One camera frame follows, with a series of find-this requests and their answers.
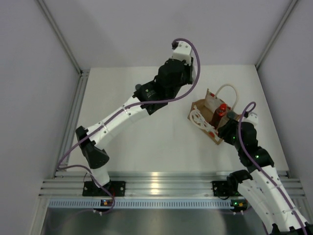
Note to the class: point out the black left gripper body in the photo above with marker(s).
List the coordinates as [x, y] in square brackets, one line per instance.
[185, 78]

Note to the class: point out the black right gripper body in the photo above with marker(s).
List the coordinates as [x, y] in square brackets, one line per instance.
[228, 134]

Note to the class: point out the canvas watermelon print bag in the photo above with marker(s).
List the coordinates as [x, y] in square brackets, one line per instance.
[202, 111]

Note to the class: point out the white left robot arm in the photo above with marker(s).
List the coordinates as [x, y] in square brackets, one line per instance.
[146, 100]

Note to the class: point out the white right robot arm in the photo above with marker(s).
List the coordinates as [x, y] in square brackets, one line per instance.
[260, 184]

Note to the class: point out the clear bottle grey cap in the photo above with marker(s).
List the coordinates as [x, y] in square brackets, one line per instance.
[229, 115]

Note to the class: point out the red capped bottle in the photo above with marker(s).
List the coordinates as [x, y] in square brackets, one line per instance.
[218, 114]

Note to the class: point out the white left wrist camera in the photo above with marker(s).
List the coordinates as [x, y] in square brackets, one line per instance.
[182, 52]

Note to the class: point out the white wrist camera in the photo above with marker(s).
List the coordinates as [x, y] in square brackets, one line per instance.
[252, 118]
[182, 52]

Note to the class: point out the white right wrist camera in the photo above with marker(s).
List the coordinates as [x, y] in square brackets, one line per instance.
[252, 118]

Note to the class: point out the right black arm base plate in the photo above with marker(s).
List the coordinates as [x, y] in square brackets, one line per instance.
[223, 190]

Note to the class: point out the left aluminium frame post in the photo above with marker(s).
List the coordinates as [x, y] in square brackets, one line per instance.
[59, 35]

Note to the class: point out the aluminium frame post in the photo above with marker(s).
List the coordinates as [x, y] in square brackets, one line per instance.
[59, 35]
[276, 32]

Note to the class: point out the right aluminium frame post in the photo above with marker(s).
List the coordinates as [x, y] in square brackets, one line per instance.
[276, 32]

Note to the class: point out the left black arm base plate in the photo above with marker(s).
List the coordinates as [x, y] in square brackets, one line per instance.
[115, 188]

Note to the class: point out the aluminium front rail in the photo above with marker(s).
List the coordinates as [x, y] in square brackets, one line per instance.
[138, 184]

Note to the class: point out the slotted grey cable duct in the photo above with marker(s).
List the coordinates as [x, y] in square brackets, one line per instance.
[148, 204]

